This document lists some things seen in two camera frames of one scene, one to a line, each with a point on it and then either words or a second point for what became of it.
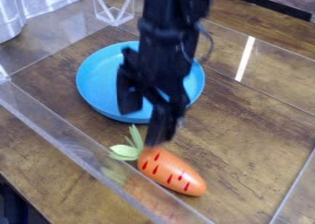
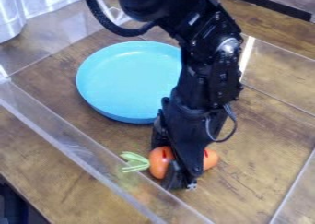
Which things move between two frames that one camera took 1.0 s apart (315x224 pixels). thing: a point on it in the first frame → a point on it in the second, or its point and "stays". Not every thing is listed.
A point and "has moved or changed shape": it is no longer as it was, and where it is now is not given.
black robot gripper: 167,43 → 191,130
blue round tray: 98,77 stays
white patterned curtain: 22,3 stays
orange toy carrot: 161,167 has moved or changed shape
